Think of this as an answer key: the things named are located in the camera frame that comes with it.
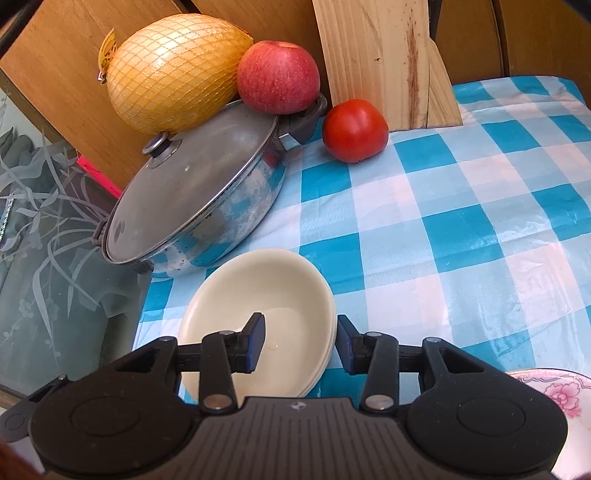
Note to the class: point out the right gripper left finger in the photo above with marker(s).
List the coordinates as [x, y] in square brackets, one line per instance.
[217, 357]

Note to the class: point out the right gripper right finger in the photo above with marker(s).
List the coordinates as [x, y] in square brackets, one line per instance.
[383, 359]

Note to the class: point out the cream bowl front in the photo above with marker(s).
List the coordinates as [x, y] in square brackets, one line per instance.
[282, 285]

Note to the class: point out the cream bowl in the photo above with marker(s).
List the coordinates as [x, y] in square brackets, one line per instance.
[320, 319]
[322, 343]
[282, 285]

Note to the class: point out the cream bowl back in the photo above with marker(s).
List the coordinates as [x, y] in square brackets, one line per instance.
[322, 343]

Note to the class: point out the etched glass door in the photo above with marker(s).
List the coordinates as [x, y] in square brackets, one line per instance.
[64, 308]

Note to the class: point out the blue white checkered tablecloth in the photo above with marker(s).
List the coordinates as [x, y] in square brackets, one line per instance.
[479, 234]

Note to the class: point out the steel pan with lid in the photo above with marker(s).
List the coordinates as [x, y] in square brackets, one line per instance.
[203, 191]

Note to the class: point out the red box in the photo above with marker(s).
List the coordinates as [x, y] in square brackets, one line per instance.
[99, 176]

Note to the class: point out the red tomato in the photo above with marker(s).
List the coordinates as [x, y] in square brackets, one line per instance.
[354, 131]

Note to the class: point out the red apple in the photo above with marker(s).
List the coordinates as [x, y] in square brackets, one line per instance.
[278, 77]

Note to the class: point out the yellow pomelo in net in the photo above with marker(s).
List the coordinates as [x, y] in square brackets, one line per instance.
[174, 73]

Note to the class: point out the wooden knife block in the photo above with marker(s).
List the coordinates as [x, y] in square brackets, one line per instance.
[381, 51]

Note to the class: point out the wooden cabinet panels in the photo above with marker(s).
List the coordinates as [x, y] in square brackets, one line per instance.
[52, 65]

